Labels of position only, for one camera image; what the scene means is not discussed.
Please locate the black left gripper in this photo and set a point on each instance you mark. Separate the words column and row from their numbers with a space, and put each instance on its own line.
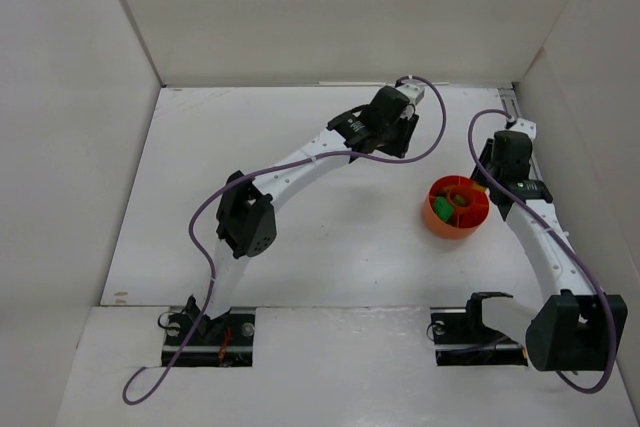
column 405, row 134

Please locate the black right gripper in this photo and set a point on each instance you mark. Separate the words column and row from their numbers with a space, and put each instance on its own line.
column 485, row 167

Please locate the green large lego brick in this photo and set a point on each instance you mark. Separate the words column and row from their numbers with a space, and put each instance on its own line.
column 443, row 209

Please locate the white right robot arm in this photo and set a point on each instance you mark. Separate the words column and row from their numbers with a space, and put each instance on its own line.
column 576, row 328

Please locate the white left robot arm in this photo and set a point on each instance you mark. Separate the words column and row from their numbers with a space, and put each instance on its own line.
column 247, row 208

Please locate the orange divided round container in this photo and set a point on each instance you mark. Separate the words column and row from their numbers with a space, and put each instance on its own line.
column 467, row 219

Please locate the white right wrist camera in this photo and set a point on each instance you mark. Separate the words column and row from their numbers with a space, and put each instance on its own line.
column 522, row 125

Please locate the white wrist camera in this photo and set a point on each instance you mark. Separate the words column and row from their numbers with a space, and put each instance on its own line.
column 522, row 125
column 414, row 92

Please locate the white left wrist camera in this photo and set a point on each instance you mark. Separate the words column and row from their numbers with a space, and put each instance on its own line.
column 414, row 92

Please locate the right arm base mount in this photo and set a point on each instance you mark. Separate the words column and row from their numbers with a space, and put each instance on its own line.
column 461, row 338

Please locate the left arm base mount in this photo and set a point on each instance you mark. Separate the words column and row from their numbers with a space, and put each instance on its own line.
column 226, row 342

